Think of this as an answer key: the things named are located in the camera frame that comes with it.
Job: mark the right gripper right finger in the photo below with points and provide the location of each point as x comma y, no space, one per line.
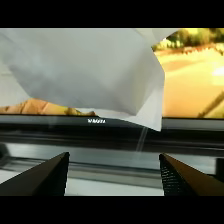
186,181

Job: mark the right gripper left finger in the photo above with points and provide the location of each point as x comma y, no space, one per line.
40,181

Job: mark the white shirt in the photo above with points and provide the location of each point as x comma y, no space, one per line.
83,70

